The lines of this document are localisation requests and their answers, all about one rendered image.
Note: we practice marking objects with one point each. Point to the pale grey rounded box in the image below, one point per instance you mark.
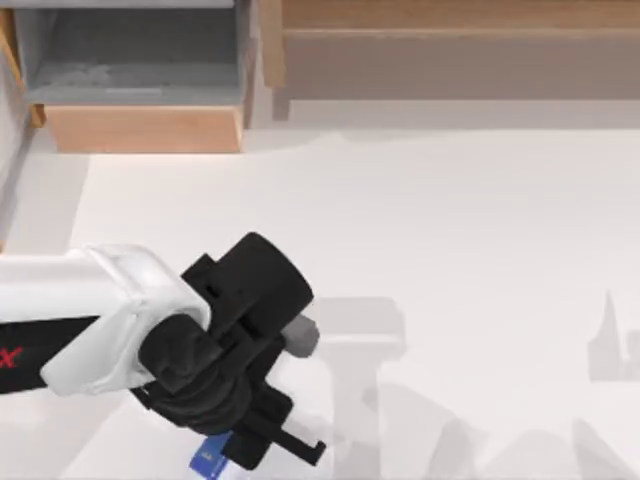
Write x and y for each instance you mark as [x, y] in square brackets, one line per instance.
[302, 336]

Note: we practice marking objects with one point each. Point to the blue and white box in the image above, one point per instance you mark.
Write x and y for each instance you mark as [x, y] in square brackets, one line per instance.
[207, 456]

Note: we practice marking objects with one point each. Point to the wooden cupboard with open shelf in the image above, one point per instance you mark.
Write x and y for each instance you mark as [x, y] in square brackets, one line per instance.
[450, 65]

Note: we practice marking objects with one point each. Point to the pale wooden drawer front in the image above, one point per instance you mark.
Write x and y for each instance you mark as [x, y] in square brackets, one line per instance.
[142, 129]

